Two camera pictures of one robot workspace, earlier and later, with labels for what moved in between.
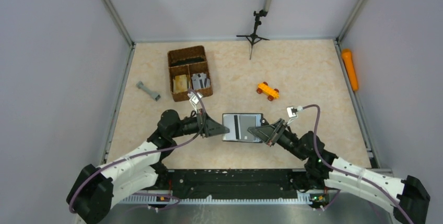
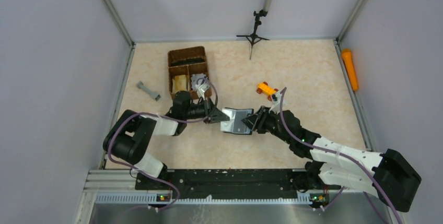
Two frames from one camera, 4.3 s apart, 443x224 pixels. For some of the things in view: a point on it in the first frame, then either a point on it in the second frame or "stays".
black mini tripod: x=253 y=37 stays
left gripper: x=214 y=128 to x=212 y=114
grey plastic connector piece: x=140 y=85 stays
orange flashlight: x=349 y=65 stays
